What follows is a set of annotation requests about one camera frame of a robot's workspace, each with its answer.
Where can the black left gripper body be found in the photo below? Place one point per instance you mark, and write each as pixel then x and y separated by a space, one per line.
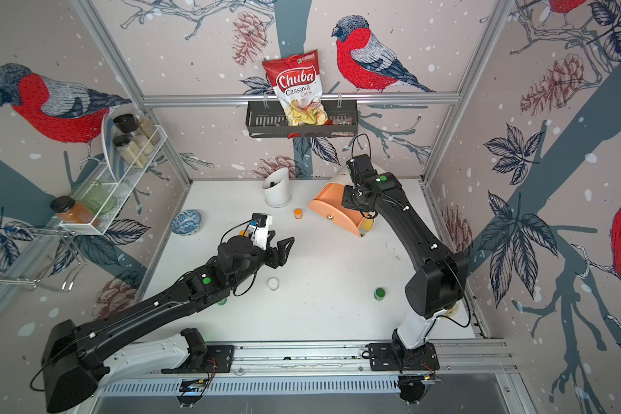
pixel 259 257

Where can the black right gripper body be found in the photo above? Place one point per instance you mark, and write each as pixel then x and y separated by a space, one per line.
pixel 350 199

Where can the yellow drawer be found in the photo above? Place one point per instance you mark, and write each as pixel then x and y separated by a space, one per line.
pixel 366 225

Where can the pink top drawer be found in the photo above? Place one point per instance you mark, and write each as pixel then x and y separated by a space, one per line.
pixel 328 205

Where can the round white drawer cabinet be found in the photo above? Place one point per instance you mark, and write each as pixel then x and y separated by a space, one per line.
pixel 384 202

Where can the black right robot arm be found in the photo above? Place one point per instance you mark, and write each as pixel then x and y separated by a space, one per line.
pixel 440 274

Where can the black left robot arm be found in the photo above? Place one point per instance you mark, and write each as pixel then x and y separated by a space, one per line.
pixel 73 361

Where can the green paint can right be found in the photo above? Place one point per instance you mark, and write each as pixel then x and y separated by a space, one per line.
pixel 379 294

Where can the white utensil holder cup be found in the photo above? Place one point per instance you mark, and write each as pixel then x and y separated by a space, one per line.
pixel 276 188

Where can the blue patterned bowl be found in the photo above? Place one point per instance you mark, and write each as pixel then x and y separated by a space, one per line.
pixel 186 223

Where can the red Chuba chips bag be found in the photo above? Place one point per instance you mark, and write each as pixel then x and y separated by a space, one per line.
pixel 297 85

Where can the floral patterned plate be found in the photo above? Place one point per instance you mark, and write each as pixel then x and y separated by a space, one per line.
pixel 454 310

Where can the green glass cup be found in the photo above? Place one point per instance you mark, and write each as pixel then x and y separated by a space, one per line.
pixel 95 196

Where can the white plate on shelf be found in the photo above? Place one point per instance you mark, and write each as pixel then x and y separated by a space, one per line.
pixel 112 157

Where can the black lid spice jar lower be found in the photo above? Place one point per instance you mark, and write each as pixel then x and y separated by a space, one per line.
pixel 130 152

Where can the black lid spice jar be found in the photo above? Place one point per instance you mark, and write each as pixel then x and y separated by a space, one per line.
pixel 128 125
pixel 130 152

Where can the black lid spice jar upper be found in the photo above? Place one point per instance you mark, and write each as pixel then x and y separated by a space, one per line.
pixel 128 125

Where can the orange sauce jar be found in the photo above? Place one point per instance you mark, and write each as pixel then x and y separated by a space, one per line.
pixel 73 212

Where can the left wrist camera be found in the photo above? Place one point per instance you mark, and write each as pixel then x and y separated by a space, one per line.
pixel 258 230

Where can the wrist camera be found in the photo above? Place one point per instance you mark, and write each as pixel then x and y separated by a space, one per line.
pixel 360 168
pixel 258 230

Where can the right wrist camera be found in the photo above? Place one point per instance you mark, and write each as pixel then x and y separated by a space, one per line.
pixel 360 168

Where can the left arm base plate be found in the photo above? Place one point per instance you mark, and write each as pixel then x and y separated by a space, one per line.
pixel 216 360

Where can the black wire wall basket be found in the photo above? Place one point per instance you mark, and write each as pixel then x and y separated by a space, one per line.
pixel 264 120

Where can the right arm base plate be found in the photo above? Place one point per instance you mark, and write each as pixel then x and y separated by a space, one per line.
pixel 388 357

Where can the white wire wall shelf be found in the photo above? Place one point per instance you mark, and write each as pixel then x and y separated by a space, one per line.
pixel 122 190

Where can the metal wire hook rack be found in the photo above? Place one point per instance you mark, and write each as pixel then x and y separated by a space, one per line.
pixel 52 261

